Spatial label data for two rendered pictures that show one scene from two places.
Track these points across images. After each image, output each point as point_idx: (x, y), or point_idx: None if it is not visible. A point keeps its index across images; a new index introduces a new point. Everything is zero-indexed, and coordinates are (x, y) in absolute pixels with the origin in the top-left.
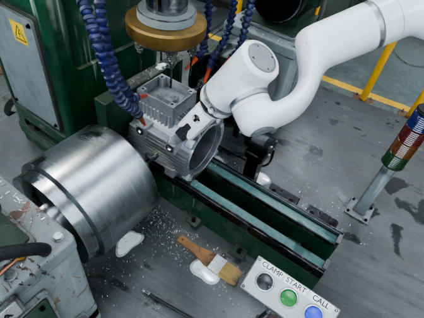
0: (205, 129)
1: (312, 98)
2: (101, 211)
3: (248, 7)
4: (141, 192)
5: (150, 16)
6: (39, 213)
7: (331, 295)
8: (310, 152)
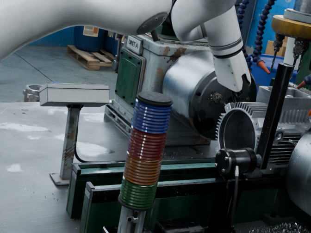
0: (225, 82)
1: (176, 7)
2: (177, 66)
3: None
4: (188, 82)
5: (292, 9)
6: (178, 45)
7: (49, 220)
8: None
